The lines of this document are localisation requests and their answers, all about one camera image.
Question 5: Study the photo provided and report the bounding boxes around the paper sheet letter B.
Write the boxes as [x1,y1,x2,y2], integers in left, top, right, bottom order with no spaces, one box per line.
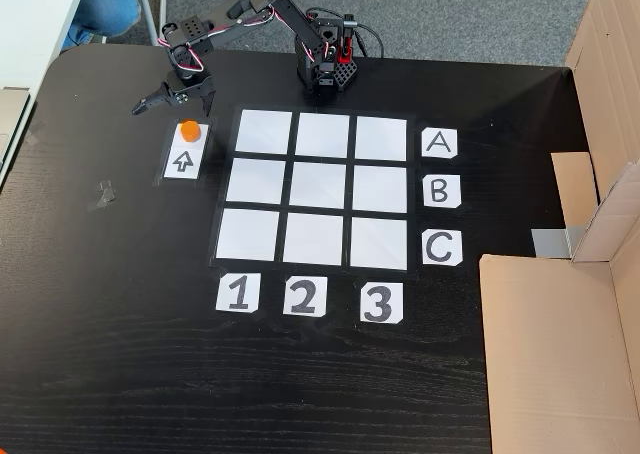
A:
[423,174,463,209]

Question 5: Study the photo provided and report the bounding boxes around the grey laptop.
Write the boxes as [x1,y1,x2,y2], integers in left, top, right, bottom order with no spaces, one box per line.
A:
[0,86,35,188]

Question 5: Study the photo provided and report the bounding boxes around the paper sheet number 1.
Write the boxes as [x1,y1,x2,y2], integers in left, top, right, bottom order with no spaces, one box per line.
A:
[215,272,261,314]

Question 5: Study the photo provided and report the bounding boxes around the paper sheet letter A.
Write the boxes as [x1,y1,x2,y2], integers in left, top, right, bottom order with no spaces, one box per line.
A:
[421,127,459,160]

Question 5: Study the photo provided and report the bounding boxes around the grey metal chair frame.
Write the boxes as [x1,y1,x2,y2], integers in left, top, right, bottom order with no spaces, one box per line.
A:
[130,0,168,48]

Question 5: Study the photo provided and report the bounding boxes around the paper sheet letter C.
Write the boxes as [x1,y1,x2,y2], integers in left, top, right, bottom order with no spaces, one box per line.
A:
[422,228,463,267]

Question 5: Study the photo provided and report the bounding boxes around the white three-by-three grid sheet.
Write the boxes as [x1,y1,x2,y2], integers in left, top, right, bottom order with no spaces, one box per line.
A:
[209,104,416,273]

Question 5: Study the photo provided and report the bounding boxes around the white arrow paper sheet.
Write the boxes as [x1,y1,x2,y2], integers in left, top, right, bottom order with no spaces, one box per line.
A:
[162,120,210,181]

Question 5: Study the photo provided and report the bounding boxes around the white table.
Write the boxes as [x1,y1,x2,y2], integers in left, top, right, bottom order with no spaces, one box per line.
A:
[0,0,92,93]

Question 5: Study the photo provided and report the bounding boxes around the paper sheet number 2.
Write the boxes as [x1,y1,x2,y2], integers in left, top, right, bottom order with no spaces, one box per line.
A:
[282,275,329,317]

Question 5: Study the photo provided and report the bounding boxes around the brown cardboard screen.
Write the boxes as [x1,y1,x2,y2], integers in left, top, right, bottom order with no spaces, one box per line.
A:
[478,0,640,454]

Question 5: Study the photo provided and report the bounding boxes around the clear tape scraps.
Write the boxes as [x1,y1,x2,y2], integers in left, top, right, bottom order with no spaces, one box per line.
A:
[87,177,119,213]
[24,120,50,149]

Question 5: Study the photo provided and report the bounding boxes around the paper sheet number 3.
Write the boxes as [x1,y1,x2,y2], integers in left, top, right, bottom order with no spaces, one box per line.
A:
[359,282,404,324]

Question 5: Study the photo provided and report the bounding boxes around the person's leg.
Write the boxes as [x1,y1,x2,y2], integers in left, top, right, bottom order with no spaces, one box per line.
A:
[63,0,142,51]

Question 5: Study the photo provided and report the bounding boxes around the red and black clamp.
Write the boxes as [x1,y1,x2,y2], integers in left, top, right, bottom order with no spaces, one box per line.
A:
[335,13,359,75]

